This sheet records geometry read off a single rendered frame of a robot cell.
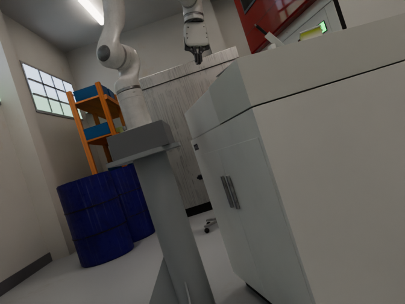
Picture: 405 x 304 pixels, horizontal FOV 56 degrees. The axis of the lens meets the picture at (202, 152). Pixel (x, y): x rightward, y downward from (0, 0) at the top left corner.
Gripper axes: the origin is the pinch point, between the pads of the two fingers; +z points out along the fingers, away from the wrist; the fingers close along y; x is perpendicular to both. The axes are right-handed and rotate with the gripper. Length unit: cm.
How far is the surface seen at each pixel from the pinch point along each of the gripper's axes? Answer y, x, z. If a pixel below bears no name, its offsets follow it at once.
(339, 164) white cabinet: -27, 50, 49
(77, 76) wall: 104, -707, -191
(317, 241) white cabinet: -17, 50, 71
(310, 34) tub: -32.3, 34.6, 3.7
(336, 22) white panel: -57, 14, -9
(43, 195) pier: 135, -382, 56
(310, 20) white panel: -56, -3, -17
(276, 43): -26.6, 19.4, 1.2
